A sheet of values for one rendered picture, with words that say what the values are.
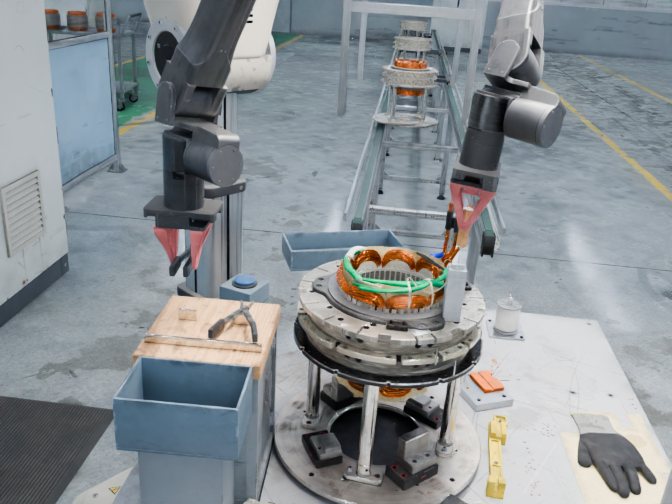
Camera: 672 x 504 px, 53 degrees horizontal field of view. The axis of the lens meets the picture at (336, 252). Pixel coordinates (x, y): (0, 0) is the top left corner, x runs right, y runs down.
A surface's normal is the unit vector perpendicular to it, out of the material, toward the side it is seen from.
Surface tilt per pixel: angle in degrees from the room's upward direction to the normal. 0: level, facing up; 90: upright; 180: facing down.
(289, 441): 0
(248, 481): 90
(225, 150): 90
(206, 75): 116
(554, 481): 0
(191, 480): 90
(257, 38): 90
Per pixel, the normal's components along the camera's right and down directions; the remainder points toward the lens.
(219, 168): 0.72, 0.31
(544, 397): 0.06, -0.92
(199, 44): -0.57, 0.04
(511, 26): -0.49, -0.32
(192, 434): -0.07, 0.38
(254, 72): 0.67, 0.57
